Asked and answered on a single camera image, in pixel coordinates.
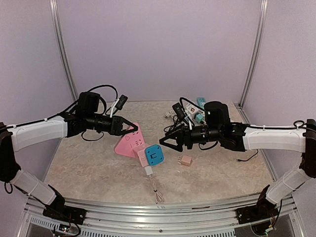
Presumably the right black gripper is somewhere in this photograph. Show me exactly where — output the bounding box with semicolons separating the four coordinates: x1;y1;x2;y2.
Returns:
159;123;222;152

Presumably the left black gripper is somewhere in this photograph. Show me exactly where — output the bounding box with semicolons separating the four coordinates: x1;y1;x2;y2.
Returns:
85;112;138;135

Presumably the pink triangular power socket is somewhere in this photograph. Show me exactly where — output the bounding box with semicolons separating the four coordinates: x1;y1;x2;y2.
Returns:
114;122;145;158

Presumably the small pink charger plug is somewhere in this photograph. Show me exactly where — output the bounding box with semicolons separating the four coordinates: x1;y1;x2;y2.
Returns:
178;156;193;166

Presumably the blue square plug adapter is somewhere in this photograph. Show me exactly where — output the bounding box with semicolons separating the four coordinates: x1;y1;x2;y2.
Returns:
145;144;164;166

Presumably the pink cube socket adapter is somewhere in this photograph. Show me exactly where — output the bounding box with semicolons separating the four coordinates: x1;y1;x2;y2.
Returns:
133;144;150;167

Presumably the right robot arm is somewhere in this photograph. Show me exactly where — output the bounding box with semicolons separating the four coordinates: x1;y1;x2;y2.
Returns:
159;101;316;219

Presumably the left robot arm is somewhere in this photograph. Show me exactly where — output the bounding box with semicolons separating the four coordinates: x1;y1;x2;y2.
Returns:
0;88;138;220

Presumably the mint green charger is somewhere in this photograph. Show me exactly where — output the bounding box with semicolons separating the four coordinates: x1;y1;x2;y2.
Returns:
193;113;204;124

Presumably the white cartoon charger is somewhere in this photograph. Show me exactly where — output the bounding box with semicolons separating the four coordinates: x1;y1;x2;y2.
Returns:
185;103;200;116

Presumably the teal power strip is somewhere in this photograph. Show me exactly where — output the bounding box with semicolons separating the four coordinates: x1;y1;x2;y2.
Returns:
197;97;206;109

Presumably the black usb cable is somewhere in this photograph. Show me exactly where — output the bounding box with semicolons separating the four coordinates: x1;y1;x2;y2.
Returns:
163;116;188;139

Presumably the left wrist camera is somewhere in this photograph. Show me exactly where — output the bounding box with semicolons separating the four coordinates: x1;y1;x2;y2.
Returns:
110;94;128;117

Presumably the white power cord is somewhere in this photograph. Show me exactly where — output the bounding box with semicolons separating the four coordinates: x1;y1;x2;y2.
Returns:
163;108;181;119

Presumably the pink usb cable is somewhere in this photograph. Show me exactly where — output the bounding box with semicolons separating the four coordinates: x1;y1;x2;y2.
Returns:
149;175;165;204

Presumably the thin black cable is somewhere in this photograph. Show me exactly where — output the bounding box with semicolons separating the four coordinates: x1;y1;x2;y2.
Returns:
236;149;259;162

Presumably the right aluminium post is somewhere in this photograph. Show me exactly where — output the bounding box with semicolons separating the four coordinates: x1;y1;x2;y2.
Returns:
238;0;269;110

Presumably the aluminium post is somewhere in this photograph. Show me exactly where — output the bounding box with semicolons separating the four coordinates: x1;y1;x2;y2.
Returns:
49;0;79;101
238;0;269;110

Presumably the aluminium front rail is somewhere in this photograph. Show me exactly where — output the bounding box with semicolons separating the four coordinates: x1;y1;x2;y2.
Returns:
16;194;306;237

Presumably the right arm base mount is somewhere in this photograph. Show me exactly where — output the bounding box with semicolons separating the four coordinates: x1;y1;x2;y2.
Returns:
236;205;278;224

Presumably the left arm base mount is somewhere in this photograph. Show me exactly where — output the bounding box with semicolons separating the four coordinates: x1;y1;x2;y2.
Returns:
42;206;87;225

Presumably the left aluminium post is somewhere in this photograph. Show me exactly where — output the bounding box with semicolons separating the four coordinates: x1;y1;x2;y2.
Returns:
49;0;79;101

